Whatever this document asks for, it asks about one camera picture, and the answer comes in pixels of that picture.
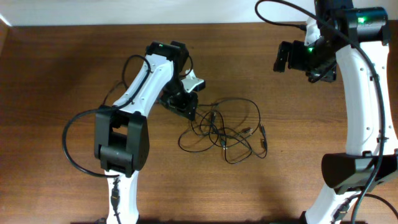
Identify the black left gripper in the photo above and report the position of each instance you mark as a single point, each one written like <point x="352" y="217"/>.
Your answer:
<point x="182" y="107"/>

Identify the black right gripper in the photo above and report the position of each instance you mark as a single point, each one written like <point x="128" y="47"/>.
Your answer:
<point x="282" y="56"/>

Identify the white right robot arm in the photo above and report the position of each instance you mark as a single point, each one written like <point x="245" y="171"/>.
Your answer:
<point x="355" y="42"/>

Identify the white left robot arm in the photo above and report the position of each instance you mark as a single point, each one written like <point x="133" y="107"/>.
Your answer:
<point x="121" y="130"/>

